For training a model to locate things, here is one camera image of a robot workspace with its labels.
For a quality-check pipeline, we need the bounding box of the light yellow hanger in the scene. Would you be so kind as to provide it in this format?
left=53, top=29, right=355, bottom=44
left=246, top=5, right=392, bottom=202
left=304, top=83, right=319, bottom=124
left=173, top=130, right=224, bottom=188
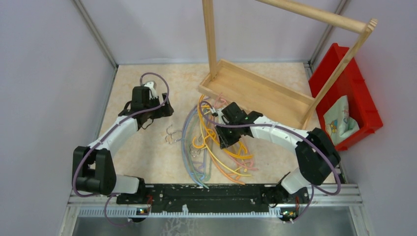
left=192, top=102, right=257, bottom=185

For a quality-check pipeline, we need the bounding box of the printed cloth in bin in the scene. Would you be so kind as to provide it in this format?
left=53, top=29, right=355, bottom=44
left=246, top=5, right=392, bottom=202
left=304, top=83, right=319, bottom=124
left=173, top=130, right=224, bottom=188
left=324, top=95, right=359, bottom=146

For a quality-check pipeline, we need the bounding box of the deep yellow hanger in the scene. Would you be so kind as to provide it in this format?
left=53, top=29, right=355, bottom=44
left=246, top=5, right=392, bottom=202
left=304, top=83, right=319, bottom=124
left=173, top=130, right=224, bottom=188
left=192, top=95, right=214, bottom=151
left=192, top=95, right=253, bottom=163

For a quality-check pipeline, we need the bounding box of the orange hanger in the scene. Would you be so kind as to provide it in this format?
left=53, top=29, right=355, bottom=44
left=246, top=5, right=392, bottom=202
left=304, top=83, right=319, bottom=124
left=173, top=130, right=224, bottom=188
left=205, top=130, right=245, bottom=186

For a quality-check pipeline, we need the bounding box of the green hanger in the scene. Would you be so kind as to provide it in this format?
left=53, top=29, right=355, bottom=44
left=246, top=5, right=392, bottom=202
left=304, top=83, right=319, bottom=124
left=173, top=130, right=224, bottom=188
left=188, top=108, right=211, bottom=183

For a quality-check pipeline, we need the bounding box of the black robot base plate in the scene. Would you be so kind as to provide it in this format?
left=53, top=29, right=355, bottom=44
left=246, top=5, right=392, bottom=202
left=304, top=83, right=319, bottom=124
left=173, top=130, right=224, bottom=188
left=116, top=184, right=310, bottom=213

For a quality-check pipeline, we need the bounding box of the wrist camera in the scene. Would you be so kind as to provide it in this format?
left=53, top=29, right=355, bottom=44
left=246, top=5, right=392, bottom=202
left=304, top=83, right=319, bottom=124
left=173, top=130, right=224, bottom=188
left=144, top=81, right=158, bottom=98
left=211, top=109, right=218, bottom=117

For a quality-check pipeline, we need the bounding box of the purple hanger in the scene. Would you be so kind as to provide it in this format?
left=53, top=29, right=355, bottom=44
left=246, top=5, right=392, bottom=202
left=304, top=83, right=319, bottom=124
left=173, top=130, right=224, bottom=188
left=180, top=106, right=209, bottom=190

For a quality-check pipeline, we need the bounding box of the blue hanger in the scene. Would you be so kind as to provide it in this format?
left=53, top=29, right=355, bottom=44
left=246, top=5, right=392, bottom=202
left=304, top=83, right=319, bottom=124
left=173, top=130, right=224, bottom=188
left=180, top=105, right=209, bottom=189

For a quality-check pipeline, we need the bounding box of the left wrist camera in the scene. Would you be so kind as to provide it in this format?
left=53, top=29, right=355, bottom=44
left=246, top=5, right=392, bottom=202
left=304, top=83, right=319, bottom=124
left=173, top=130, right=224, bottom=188
left=144, top=81, right=158, bottom=98

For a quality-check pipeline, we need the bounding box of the purple cable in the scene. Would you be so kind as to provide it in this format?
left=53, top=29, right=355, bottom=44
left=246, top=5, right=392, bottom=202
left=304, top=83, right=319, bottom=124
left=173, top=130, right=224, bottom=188
left=72, top=72, right=170, bottom=227
left=199, top=100, right=342, bottom=223

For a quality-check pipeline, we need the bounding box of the pink hanger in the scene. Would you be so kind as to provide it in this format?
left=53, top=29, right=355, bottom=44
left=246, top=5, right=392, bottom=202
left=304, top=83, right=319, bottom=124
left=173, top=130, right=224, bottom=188
left=213, top=93, right=258, bottom=173

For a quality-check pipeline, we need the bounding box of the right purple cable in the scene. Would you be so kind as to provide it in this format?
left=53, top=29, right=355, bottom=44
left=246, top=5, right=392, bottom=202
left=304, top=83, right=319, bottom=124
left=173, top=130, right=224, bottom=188
left=199, top=100, right=342, bottom=223

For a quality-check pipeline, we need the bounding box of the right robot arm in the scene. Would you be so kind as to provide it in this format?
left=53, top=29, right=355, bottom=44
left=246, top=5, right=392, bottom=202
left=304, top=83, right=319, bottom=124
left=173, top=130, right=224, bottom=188
left=213, top=102, right=340, bottom=204

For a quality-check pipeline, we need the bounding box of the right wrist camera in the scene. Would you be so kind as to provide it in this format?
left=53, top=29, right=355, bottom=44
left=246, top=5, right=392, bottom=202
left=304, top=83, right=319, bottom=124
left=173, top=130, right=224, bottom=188
left=211, top=109, right=218, bottom=117

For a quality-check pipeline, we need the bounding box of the red plastic bin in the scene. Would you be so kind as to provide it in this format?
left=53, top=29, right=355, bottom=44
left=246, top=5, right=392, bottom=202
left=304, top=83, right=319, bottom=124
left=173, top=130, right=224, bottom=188
left=309, top=43, right=383, bottom=151

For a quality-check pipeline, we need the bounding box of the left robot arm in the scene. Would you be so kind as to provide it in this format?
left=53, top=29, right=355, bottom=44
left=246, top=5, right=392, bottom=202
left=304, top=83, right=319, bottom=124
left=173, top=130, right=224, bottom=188
left=72, top=82, right=174, bottom=204

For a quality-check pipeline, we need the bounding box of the wooden hanger rack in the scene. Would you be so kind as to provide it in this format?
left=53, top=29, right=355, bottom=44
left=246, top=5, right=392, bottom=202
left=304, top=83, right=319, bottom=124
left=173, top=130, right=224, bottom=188
left=198, top=0, right=379, bottom=131

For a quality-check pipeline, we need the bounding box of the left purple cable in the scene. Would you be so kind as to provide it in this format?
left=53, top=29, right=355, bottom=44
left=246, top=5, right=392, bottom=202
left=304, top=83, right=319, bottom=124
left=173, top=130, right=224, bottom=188
left=72, top=72, right=170, bottom=227

